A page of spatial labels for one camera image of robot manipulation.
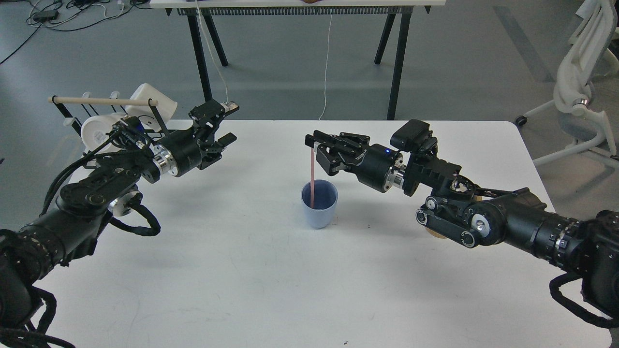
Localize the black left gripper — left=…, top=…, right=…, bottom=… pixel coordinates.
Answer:
left=156, top=100, right=239, bottom=177

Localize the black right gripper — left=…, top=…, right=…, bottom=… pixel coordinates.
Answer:
left=305, top=130, right=403, bottom=192

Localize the pink chopstick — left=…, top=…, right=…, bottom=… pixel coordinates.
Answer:
left=309, top=147, right=315, bottom=209

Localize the blue plastic cup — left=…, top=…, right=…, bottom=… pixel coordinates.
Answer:
left=301, top=180, right=339, bottom=229

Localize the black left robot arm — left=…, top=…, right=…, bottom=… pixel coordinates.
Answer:
left=0, top=100, right=239, bottom=348

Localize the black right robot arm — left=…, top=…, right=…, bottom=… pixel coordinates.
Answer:
left=305, top=119, right=619, bottom=329

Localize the white mug on rack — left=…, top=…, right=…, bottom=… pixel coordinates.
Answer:
left=80, top=113, right=126, bottom=151

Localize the white background table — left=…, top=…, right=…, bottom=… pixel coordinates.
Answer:
left=149, top=0, right=446, bottom=121

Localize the bamboo cylinder holder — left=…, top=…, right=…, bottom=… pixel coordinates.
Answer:
left=425, top=195, right=482, bottom=239

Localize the white office chair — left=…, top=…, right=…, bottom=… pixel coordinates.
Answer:
left=515, top=0, right=618, bottom=168

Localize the white hanging cable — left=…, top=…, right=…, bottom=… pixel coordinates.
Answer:
left=195, top=0, right=230, bottom=108
left=318, top=14, right=333, bottom=121

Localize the black wire cup rack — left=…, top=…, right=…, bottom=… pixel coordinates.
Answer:
left=48, top=84, right=178, bottom=153

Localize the floor cables and adapter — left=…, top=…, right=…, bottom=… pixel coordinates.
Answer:
left=0, top=0, right=151, bottom=66

